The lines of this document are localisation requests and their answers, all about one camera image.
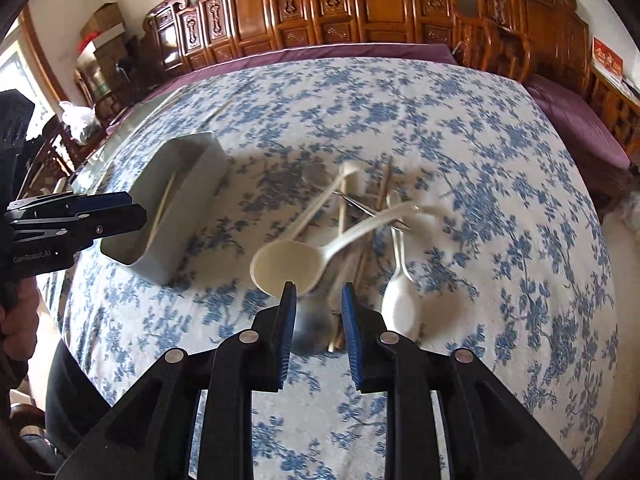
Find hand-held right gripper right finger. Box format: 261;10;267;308
341;282;583;480

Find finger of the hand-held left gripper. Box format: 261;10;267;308
6;191;132;217
10;204;148;251

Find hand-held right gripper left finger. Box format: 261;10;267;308
52;281;299;480

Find metal spoon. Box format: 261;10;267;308
291;280;343;356

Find large white plastic spoon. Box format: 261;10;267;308
249;203;438;297

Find grey metal tray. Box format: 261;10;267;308
100;131;232;285

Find metal fork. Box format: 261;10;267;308
334;190;413;232

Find white plastic fork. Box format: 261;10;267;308
287;161;359;241

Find brown wooden chopstick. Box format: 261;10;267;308
327;156;396;352

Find person's left hand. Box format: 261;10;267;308
0;279;42;392

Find white plastic bag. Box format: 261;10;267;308
59;101;98;142

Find wooden chair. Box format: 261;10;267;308
75;67;123;126

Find person's dark clothing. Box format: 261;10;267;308
0;340;118;480

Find brown cardboard box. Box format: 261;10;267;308
92;35;129;79
80;2;124;36

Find blue floral tablecloth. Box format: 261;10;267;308
37;55;618;480

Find long carved wooden bench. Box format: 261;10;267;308
142;0;461;77

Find purple cloth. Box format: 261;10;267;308
145;42;632;171

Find wooden armchair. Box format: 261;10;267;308
452;12;533;85

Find wooden side table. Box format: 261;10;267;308
589;67;640;157

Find short carved wooden bench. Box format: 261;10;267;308
475;0;592;96

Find red box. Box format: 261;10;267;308
592;36;625;79

